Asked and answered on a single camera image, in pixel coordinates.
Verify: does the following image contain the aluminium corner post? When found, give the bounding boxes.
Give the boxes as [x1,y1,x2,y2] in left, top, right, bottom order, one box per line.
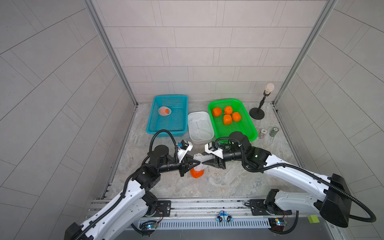
[273,0,338,106]
[83,0,138,106]

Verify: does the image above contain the white plastic tub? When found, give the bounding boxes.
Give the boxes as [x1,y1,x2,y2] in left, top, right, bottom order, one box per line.
[188,112,215,145]

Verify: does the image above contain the green plastic basket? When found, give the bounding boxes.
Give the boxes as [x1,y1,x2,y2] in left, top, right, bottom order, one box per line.
[208,99,258,142]

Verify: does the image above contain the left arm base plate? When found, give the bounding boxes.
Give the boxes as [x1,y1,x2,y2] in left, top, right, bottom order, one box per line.
[145,200,172,218]

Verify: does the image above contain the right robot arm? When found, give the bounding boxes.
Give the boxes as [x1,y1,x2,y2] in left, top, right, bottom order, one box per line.
[194,132,377,228]

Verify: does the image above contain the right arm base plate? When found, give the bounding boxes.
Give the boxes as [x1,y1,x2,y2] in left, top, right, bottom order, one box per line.
[244,199,292,216]

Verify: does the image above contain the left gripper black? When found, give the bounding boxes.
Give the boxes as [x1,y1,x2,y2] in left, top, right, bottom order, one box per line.
[156,155,200,179]

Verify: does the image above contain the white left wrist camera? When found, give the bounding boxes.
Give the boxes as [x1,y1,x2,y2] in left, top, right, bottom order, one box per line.
[177,140,193,163]

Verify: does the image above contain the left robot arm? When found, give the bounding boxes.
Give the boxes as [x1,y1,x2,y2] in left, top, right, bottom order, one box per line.
[64,130,200,240]

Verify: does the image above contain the aluminium corner post left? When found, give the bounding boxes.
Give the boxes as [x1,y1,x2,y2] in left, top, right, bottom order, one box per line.
[83,0,138,106]

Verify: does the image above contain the netted orange front corner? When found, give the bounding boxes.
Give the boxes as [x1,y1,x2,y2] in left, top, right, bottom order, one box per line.
[232,112,242,122]

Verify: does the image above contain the green sticky note block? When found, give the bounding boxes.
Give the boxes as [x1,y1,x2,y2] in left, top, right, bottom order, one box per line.
[307,215,320,224]

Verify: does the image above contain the aluminium front rail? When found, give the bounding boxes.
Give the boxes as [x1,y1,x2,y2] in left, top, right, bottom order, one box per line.
[87,191,323,222]

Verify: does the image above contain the left circuit board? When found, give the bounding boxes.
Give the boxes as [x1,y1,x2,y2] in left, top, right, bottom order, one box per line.
[140,220,159,231]

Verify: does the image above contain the teal plastic basket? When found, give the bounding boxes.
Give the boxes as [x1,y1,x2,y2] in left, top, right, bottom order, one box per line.
[146,95,188,137]

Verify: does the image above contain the circuit board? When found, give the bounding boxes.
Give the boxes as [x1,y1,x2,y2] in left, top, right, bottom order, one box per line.
[268,218,289,233]
[140,220,159,231]

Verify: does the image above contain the right circuit board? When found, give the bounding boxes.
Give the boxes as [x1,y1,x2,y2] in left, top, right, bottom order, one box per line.
[268,218,289,233]

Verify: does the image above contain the toy car sticker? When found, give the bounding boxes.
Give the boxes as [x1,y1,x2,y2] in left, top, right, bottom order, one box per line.
[216,211,233,223]

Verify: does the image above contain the black stand with bulb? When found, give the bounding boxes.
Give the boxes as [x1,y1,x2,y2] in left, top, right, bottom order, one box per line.
[249,83,275,120]

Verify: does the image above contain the aluminium corner post right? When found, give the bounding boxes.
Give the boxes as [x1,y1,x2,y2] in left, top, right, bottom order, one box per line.
[273,0,338,106]

